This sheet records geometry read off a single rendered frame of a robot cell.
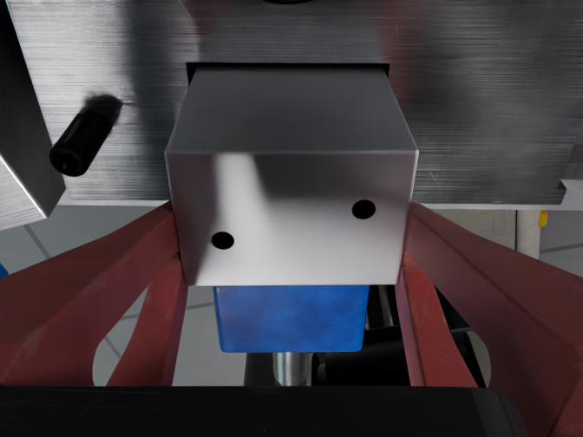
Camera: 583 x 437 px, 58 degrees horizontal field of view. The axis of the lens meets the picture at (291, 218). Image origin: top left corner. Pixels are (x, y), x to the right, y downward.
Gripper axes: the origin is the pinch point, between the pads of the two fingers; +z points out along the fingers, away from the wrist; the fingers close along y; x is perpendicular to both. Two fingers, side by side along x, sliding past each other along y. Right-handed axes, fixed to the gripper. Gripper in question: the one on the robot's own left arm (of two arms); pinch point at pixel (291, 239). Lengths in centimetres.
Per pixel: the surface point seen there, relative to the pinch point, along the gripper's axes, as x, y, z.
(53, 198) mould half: 4.6, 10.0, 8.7
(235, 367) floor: 129, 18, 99
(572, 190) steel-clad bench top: 6.9, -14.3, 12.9
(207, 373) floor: 132, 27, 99
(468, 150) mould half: -0.4, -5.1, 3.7
